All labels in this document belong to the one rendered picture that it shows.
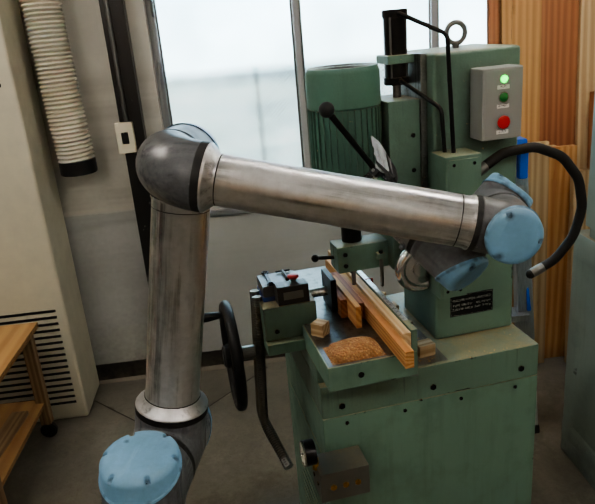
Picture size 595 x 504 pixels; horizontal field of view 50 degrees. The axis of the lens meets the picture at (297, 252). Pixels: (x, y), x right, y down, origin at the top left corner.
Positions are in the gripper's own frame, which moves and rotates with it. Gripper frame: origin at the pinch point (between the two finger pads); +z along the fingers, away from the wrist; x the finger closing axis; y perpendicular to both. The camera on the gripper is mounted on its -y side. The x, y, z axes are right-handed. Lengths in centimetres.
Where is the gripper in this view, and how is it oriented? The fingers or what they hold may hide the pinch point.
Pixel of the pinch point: (345, 162)
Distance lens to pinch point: 137.3
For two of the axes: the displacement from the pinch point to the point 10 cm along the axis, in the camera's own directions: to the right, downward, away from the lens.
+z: -6.0, -6.6, 4.6
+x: -7.3, 6.8, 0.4
